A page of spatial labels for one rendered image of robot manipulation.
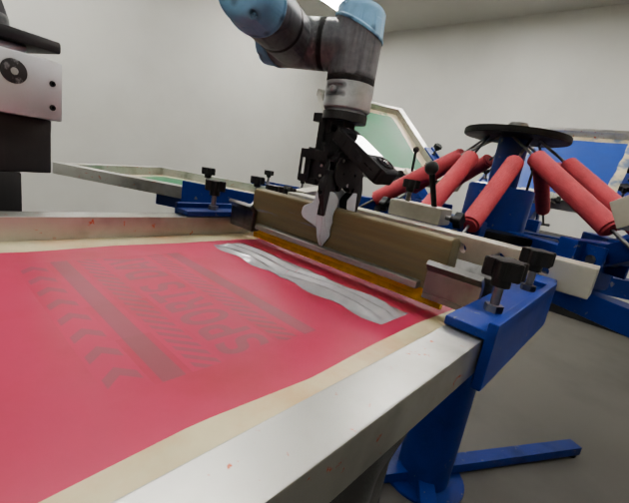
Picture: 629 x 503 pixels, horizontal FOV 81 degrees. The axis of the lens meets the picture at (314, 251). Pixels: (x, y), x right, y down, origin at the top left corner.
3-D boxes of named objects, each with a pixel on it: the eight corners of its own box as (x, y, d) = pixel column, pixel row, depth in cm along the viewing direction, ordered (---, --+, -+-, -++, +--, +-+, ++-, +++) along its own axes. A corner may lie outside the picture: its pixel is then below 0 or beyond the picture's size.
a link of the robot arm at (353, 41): (339, 15, 60) (391, 19, 58) (327, 87, 63) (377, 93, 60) (327, -8, 53) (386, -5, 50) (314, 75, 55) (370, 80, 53)
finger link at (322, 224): (302, 239, 64) (315, 187, 63) (326, 248, 61) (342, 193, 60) (289, 237, 62) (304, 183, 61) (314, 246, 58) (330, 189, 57)
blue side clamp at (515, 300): (479, 392, 35) (499, 325, 34) (430, 367, 38) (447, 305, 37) (543, 325, 58) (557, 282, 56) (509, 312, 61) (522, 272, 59)
